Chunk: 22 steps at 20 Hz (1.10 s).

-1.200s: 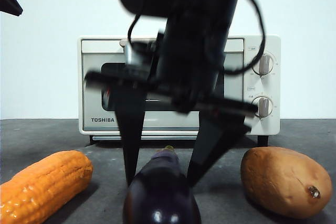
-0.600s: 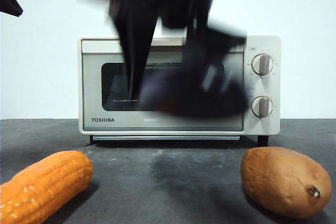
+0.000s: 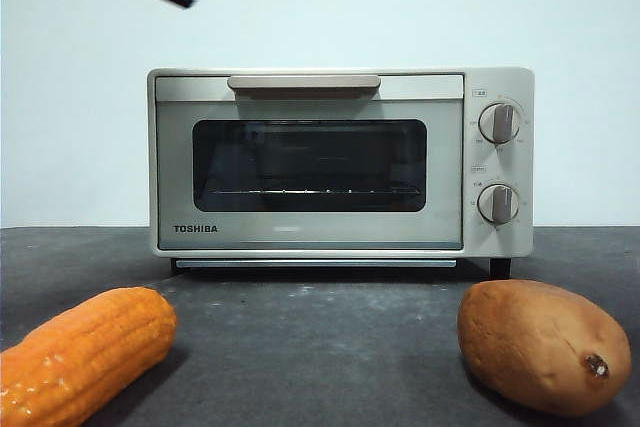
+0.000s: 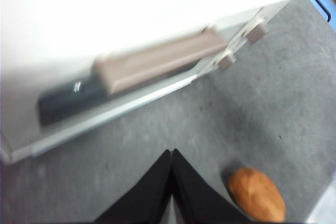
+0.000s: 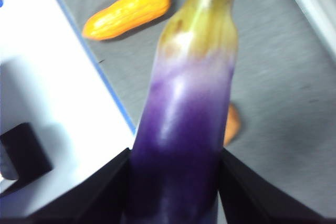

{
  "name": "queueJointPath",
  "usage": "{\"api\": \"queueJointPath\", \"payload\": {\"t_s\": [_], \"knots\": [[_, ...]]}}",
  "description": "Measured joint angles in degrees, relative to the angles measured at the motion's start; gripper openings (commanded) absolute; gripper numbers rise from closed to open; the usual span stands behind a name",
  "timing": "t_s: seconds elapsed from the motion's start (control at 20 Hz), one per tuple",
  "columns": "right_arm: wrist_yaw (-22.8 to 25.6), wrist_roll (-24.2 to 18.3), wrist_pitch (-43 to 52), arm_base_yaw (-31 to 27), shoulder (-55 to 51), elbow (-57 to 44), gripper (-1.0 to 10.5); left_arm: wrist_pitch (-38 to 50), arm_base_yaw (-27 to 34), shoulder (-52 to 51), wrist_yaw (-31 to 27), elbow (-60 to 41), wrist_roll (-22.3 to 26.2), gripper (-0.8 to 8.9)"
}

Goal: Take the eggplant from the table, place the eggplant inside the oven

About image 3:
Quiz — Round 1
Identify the wire oven rack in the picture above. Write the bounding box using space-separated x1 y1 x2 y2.
207 187 421 197

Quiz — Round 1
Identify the cream Toshiba toaster oven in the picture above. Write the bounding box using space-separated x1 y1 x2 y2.
147 65 535 281

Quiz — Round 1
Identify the large oven dial knob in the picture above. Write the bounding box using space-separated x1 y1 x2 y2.
478 101 521 144

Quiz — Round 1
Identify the glass-window oven door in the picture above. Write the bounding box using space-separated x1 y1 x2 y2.
153 73 465 251

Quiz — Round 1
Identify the metal oven crumb tray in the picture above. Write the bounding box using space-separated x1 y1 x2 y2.
174 259 458 269

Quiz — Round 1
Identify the brown sweet potato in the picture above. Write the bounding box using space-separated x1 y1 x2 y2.
457 279 634 418

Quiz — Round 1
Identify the small oven dial knob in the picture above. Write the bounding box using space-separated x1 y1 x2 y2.
477 183 521 226

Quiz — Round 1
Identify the orange corn cob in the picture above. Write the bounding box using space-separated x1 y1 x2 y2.
0 286 178 427

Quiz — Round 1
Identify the taupe oven door handle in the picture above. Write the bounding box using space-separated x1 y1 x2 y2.
227 74 381 100

